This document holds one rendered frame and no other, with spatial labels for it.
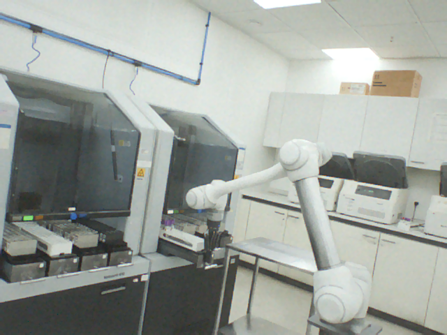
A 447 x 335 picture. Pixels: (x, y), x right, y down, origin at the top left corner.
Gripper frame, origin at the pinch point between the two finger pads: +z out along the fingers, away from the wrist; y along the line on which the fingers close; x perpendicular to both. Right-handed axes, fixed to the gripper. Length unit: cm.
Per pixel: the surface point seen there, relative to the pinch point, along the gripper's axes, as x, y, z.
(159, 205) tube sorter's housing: -31.3, 11.3, -21.9
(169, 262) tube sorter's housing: -22.7, 6.1, 9.4
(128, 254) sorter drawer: -22.6, 36.1, 0.8
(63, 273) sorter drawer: -21, 72, 4
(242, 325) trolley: -1, -46, 52
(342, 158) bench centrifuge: -30, -248, -67
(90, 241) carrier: -30, 54, -5
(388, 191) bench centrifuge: 26, -235, -41
